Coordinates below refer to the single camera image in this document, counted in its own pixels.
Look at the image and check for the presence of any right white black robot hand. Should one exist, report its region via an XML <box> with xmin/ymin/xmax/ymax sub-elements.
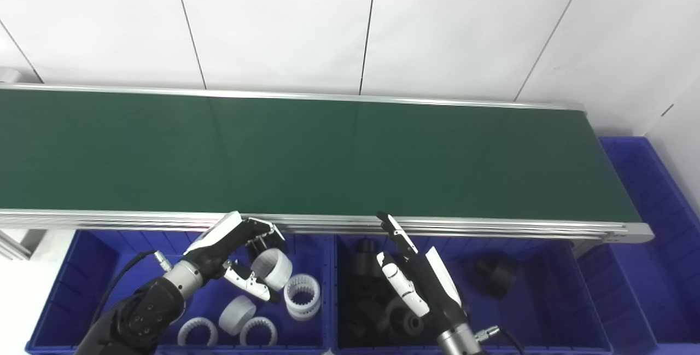
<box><xmin>375</xmin><ymin>212</ymin><xmax>470</xmax><ymax>336</ymax></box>

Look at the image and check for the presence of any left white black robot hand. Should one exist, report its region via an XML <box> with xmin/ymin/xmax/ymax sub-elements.
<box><xmin>183</xmin><ymin>211</ymin><xmax>289</xmax><ymax>304</ymax></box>

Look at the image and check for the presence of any white solid cylinder part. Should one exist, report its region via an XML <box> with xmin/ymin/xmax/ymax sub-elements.
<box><xmin>219</xmin><ymin>296</ymin><xmax>256</xmax><ymax>336</ymax></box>

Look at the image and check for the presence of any blue bin with black parts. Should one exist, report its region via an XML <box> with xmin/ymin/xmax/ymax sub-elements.
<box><xmin>331</xmin><ymin>233</ymin><xmax>613</xmax><ymax>355</ymax></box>

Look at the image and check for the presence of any blue bin with white parts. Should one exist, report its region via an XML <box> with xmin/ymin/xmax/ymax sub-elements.
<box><xmin>25</xmin><ymin>228</ymin><xmax>335</xmax><ymax>355</ymax></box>

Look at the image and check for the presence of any large empty blue bin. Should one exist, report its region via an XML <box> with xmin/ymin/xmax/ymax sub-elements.
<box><xmin>577</xmin><ymin>136</ymin><xmax>700</xmax><ymax>345</ymax></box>

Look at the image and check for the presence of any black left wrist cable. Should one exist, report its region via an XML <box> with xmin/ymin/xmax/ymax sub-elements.
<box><xmin>101</xmin><ymin>250</ymin><xmax>173</xmax><ymax>323</ymax></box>

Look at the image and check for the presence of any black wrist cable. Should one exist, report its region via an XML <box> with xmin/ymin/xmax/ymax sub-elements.
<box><xmin>101</xmin><ymin>250</ymin><xmax>173</xmax><ymax>323</ymax></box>
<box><xmin>475</xmin><ymin>325</ymin><xmax>526</xmax><ymax>355</ymax></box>

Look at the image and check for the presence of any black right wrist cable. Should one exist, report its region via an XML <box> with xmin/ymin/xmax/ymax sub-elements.
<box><xmin>475</xmin><ymin>325</ymin><xmax>526</xmax><ymax>355</ymax></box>

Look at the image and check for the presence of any flat white toothed ring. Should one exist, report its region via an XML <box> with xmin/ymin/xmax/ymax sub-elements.
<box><xmin>177</xmin><ymin>317</ymin><xmax>219</xmax><ymax>347</ymax></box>
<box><xmin>239</xmin><ymin>317</ymin><xmax>278</xmax><ymax>346</ymax></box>

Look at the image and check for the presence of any tall white toothed ring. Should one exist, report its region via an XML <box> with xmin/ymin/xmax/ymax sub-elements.
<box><xmin>283</xmin><ymin>273</ymin><xmax>322</xmax><ymax>321</ymax></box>

